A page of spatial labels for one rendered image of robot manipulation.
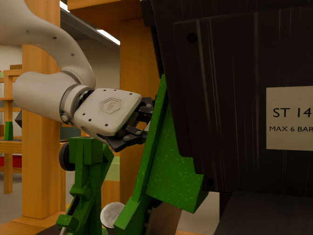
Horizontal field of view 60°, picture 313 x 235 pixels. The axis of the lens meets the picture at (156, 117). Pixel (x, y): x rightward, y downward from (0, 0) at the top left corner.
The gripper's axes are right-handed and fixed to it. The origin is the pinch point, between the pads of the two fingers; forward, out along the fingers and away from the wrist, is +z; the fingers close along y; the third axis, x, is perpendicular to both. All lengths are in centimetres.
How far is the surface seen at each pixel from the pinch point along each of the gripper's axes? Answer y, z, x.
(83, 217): -12.4, -16.0, 24.0
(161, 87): -3.4, 3.3, -13.4
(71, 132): 464, -730, 828
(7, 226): -20, -48, 45
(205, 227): 93, -14, 272
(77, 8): 25.3, -35.2, -6.0
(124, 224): -17.4, 3.8, -2.9
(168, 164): -9.2, 6.3, -5.9
